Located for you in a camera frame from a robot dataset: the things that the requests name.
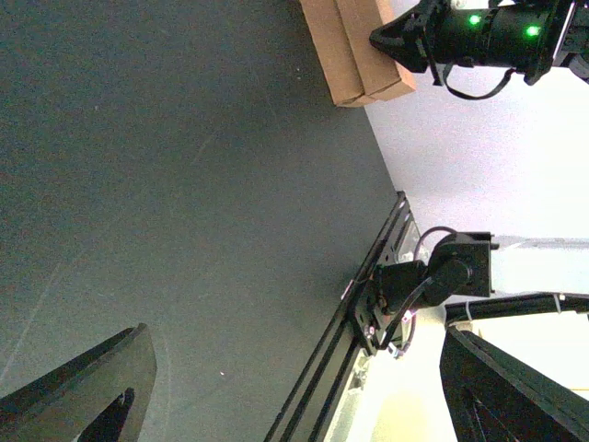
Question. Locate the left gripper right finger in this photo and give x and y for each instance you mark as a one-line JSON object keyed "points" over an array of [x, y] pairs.
{"points": [[493, 396]]}

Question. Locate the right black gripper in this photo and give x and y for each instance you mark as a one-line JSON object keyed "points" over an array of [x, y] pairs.
{"points": [[461, 36]]}

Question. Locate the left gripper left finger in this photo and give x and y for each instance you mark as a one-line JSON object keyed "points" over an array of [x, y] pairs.
{"points": [[100, 395]]}

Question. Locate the cardboard box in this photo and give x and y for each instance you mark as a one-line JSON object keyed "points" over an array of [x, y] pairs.
{"points": [[381, 77], [335, 53]]}

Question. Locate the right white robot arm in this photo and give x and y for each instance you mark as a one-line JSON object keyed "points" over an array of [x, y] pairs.
{"points": [[514, 165]]}

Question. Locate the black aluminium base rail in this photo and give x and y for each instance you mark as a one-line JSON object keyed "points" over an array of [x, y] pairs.
{"points": [[310, 406]]}

